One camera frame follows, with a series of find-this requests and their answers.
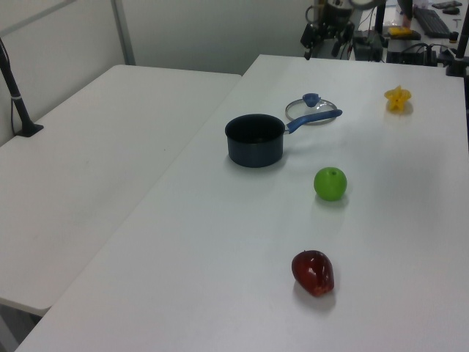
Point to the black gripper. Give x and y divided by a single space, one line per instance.
335 27

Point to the glass lid with blue knob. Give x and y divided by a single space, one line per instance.
311 99

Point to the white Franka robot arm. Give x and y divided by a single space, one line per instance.
335 9

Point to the black equipment box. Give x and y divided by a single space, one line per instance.
368 45

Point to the yellow box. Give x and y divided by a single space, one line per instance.
403 33

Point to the yellow starfruit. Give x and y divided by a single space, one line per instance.
397 99

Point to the black keyboard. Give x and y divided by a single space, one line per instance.
432 22

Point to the green apple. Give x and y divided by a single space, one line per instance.
329 185

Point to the white side table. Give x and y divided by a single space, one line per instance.
91 165

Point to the black camera pole, white tape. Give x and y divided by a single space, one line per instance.
16 106

